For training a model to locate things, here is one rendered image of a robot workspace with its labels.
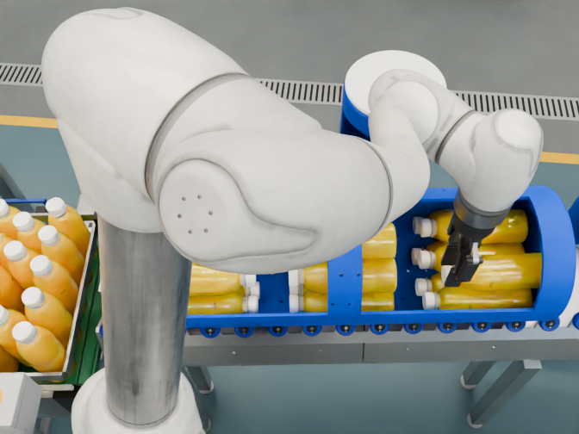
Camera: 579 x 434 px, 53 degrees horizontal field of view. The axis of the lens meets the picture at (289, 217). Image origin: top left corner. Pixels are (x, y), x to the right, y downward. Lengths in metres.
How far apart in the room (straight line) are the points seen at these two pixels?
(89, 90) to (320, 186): 0.20
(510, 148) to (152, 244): 0.51
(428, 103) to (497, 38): 2.69
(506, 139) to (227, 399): 1.66
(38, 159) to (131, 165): 2.62
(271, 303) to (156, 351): 0.65
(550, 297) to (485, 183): 0.39
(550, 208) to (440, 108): 0.40
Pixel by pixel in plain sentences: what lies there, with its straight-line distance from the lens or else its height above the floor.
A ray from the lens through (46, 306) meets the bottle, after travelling 1.31.
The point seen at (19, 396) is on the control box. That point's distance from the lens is 1.24.
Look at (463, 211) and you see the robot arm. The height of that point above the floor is 1.38.
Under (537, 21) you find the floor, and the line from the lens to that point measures 3.77.
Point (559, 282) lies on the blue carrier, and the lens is 1.22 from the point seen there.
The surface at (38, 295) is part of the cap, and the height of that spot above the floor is 1.12.
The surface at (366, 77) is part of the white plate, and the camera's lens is 1.68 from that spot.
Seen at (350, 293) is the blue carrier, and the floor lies 1.17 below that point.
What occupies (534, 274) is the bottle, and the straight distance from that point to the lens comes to 1.26.
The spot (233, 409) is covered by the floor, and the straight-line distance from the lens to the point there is 2.27.
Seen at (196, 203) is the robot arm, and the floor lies 1.87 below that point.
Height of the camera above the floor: 2.17
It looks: 56 degrees down
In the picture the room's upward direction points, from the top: 2 degrees counter-clockwise
